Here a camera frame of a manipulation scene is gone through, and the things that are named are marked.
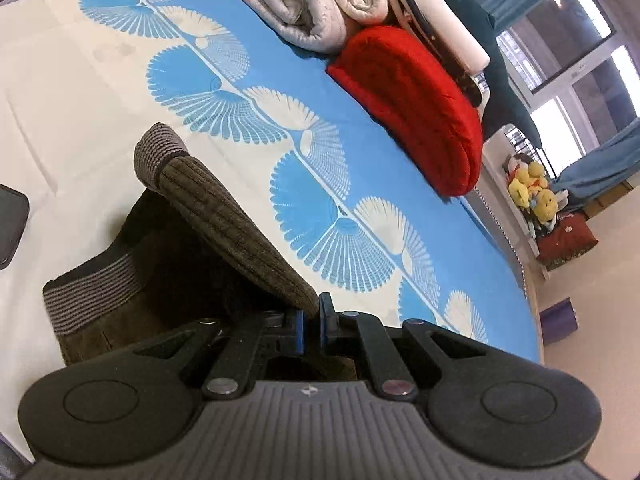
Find white bench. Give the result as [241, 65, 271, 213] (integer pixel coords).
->
[482, 125, 551, 281]

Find yellow plush toy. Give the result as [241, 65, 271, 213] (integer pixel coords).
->
[530, 187, 559, 227]
[507, 157, 547, 209]

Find blue and white printed bedsheet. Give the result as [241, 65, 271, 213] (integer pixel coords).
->
[0, 0, 543, 366]

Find white pillow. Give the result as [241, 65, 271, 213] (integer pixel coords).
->
[390, 0, 491, 73]

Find folded grey quilt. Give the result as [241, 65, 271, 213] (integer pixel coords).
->
[207, 0, 388, 53]

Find black smartphone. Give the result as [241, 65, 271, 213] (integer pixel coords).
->
[0, 183, 30, 271]

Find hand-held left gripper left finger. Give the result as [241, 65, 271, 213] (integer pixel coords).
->
[132, 309, 306, 402]

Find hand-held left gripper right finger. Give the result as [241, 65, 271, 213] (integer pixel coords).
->
[319, 292, 493, 402]

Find teal pillow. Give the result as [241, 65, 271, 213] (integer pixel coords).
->
[417, 0, 541, 147]

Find red knitted blanket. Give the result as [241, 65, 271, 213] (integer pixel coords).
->
[326, 25, 485, 197]

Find dark patterned pillow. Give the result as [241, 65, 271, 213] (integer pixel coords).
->
[380, 0, 488, 108]

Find window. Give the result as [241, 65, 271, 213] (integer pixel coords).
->
[497, 0, 640, 161]

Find brown corduroy pants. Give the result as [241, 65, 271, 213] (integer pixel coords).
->
[42, 122, 361, 383]

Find red cushion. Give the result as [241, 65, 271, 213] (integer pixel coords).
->
[537, 212, 599, 266]

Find grey mattress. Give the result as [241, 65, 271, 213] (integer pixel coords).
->
[470, 187, 531, 306]

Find purple box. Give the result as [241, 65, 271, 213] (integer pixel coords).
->
[541, 297, 580, 346]

